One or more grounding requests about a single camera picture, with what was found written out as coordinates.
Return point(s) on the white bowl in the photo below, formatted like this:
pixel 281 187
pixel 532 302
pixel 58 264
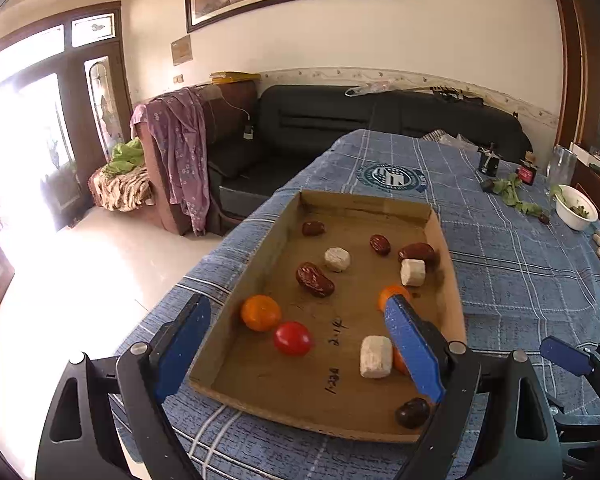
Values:
pixel 572 220

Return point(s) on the clear plastic bag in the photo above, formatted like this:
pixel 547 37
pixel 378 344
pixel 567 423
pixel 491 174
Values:
pixel 375 87

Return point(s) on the purple floral garment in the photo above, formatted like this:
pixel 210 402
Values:
pixel 177 150

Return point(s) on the green cloth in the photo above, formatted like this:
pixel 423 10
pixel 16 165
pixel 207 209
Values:
pixel 125 156

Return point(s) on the wooden window frame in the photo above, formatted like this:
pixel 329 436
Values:
pixel 575 60

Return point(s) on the black leather sofa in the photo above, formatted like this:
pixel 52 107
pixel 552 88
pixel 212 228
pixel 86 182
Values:
pixel 305 125

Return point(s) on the yellow flat package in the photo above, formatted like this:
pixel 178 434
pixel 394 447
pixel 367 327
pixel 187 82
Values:
pixel 235 77

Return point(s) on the black metal device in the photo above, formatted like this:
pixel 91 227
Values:
pixel 490 162

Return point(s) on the red cherry tomato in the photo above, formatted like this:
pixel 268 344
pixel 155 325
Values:
pixel 292 338

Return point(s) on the striped cloth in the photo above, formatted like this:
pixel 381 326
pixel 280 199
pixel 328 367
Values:
pixel 440 136

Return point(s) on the leafy green vegetable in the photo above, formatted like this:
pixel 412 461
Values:
pixel 512 190

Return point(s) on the shallow cardboard box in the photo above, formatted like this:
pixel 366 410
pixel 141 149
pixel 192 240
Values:
pixel 340 395

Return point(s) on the brown patterned blanket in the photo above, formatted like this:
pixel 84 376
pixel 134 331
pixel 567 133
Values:
pixel 122 190

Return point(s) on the clear glass jar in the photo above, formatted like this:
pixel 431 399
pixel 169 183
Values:
pixel 560 170

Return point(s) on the wooden glass door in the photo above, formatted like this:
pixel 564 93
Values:
pixel 77 110

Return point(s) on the orange tangerine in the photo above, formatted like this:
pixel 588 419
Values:
pixel 392 290
pixel 397 360
pixel 261 312

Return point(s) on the dark bottle with red label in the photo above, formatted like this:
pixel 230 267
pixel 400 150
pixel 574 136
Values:
pixel 527 174

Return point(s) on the large red date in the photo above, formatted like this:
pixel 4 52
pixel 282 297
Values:
pixel 315 280

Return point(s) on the brown wall plaque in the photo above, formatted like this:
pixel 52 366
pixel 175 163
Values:
pixel 181 51

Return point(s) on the greens in bowl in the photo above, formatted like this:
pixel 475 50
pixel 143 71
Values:
pixel 575 208

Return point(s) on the small dark red fruit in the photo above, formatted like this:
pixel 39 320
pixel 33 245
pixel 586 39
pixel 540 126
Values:
pixel 544 218

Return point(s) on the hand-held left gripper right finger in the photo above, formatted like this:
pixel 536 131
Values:
pixel 415 350

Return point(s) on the brown armchair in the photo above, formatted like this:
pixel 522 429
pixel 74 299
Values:
pixel 230 105

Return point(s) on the small red date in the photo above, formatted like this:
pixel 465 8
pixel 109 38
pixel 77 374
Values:
pixel 380 244

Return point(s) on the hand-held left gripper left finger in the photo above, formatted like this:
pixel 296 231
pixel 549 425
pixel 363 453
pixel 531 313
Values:
pixel 180 350

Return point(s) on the white yam chunk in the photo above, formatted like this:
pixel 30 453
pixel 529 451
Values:
pixel 412 272
pixel 376 356
pixel 337 259

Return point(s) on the white flat box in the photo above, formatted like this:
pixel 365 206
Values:
pixel 587 154

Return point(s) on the wooden sideboard cabinet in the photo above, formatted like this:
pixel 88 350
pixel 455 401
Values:
pixel 597 185

